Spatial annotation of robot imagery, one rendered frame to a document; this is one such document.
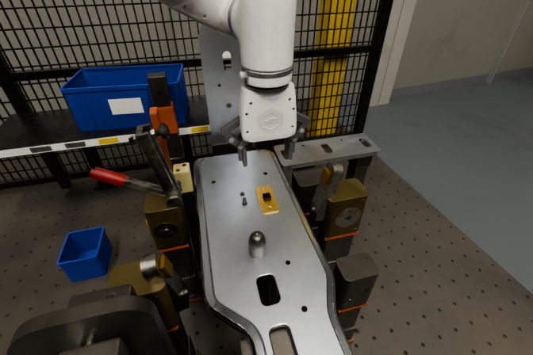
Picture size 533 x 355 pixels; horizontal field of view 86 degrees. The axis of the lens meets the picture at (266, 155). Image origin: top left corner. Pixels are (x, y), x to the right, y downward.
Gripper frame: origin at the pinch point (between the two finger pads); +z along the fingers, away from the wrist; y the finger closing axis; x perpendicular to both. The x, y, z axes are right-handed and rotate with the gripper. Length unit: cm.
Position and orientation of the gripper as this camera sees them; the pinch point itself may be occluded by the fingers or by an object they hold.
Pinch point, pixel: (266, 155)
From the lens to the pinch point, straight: 57.3
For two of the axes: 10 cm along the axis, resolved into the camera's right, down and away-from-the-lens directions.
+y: 9.7, -1.4, 2.0
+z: 0.0, 8.1, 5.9
